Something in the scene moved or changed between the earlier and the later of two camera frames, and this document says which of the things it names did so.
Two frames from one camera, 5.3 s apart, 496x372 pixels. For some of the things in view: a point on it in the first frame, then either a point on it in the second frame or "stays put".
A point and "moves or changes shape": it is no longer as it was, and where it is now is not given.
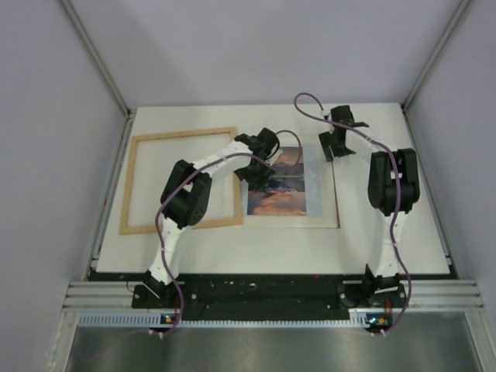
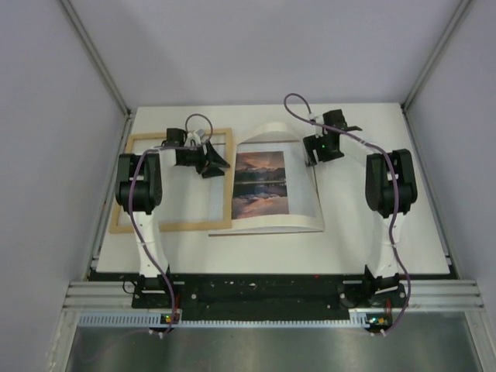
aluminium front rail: [418, 295] stays put
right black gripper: [326, 140] stays put
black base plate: [273, 297] stays put
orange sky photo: [284, 194] moves or changes shape
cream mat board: [320, 198] → [304, 209]
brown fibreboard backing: [337, 218] → [273, 230]
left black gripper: [257, 180] → [209, 171]
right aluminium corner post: [435, 54] stays put
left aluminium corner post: [98, 59] stays put
